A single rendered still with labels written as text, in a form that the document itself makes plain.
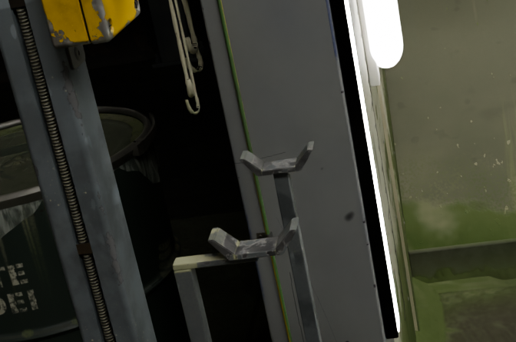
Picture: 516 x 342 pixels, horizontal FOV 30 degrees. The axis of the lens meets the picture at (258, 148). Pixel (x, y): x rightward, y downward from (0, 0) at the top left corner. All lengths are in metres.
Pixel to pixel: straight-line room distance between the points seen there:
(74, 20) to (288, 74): 0.58
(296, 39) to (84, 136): 0.52
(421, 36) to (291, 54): 1.71
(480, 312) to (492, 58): 0.78
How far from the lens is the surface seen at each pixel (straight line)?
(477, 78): 3.02
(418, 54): 3.05
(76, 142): 0.93
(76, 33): 0.86
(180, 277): 0.87
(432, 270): 2.94
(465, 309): 2.84
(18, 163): 2.10
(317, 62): 1.38
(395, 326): 1.55
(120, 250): 0.98
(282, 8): 1.36
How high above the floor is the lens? 1.45
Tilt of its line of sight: 19 degrees down
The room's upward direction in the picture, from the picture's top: 11 degrees counter-clockwise
